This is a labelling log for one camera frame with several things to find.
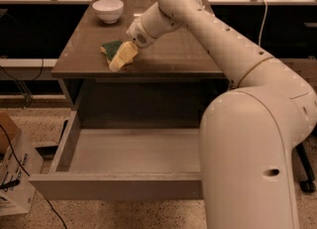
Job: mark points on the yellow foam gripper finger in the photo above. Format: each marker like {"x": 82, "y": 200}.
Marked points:
{"x": 124, "y": 55}

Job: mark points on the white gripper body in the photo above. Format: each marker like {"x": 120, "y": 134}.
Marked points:
{"x": 137, "y": 34}

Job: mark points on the green and yellow sponge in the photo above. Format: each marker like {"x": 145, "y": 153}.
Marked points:
{"x": 110, "y": 49}

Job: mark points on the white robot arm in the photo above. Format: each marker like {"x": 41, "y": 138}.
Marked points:
{"x": 248, "y": 133}

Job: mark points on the grey cabinet with glossy top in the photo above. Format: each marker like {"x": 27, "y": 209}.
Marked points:
{"x": 109, "y": 83}

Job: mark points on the open grey top drawer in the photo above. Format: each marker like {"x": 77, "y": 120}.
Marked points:
{"x": 128, "y": 141}

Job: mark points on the white ceramic bowl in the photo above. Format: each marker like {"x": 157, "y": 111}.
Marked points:
{"x": 108, "y": 11}

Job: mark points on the white cardboard box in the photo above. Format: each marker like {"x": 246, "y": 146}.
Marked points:
{"x": 16, "y": 167}

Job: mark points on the black office chair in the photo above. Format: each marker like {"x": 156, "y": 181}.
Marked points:
{"x": 307, "y": 185}

